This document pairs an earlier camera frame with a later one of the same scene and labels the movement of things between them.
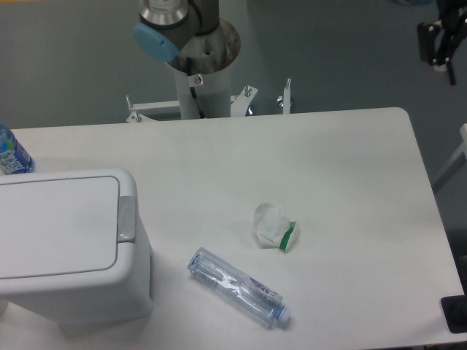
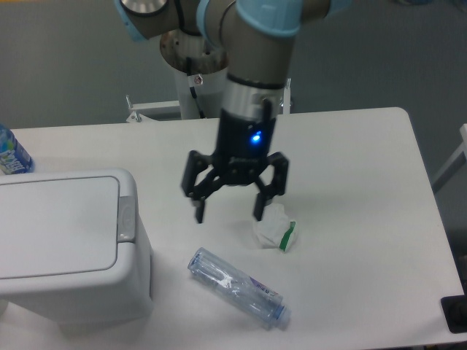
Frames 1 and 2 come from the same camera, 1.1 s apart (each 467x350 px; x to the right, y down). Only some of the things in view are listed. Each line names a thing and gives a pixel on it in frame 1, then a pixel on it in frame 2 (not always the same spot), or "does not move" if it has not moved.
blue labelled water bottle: x=14 y=159 does not move
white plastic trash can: x=74 y=249 does not move
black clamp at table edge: x=455 y=310 does not move
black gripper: x=452 y=23 to x=243 y=147
